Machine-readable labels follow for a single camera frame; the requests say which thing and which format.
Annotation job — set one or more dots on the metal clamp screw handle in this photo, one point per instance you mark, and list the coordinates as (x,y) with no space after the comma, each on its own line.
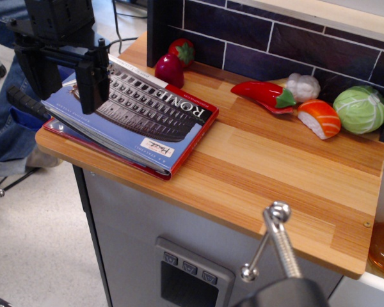
(275,216)

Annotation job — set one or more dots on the black vertical panel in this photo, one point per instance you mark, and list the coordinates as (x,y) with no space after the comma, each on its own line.
(164,16)

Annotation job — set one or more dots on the person leg in jeans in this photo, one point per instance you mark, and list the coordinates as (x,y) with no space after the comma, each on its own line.
(17,143)

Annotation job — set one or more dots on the blue black bar clamp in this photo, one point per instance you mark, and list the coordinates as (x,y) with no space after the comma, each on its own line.
(26,111)

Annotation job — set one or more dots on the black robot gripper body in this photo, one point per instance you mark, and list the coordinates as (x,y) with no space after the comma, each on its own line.
(57,26)

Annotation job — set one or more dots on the red toy chili pepper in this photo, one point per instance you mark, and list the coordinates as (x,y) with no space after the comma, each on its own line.
(273,97)

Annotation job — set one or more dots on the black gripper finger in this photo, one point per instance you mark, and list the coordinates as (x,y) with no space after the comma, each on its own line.
(92,75)
(40,66)

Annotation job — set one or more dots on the salmon sushi toy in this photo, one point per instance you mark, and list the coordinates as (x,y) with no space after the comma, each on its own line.
(320,117)

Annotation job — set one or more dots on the Rome spiral-bound book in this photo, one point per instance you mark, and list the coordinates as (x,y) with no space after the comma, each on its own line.
(147,122)

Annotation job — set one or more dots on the beige shoe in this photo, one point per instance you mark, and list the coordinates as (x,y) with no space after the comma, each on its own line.
(39,159)

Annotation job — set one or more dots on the green toy cabbage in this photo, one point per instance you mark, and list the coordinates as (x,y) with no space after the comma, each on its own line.
(360,109)

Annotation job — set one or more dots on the grey toy oven cabinet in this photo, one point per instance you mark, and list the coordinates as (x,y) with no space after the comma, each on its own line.
(153,253)

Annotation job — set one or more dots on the white toy garlic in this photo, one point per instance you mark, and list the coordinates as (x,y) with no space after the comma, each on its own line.
(303,87)

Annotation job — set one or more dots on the dark red toy onion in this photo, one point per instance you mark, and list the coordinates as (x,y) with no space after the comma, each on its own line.
(169,69)

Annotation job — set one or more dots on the red toy strawberry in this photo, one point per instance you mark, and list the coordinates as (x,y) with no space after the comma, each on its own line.
(184,50)

